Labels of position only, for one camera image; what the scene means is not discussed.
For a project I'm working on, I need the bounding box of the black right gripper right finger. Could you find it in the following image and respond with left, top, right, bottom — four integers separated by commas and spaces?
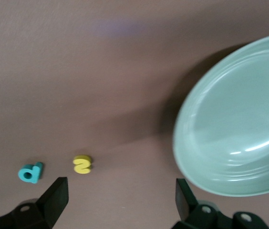
170, 178, 268, 229

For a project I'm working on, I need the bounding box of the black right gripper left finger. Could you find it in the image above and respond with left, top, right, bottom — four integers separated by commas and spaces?
0, 177, 69, 229

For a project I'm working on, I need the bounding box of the teal letter p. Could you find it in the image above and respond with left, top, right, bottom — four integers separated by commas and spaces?
18, 161, 44, 184

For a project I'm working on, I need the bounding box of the yellow letter z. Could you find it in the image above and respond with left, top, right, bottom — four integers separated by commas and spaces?
72, 155, 93, 174

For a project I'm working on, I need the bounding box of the green plate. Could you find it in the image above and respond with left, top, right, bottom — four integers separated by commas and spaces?
172, 32, 269, 198

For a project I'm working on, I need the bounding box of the brown table cover mat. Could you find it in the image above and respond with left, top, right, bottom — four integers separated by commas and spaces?
0, 0, 269, 229

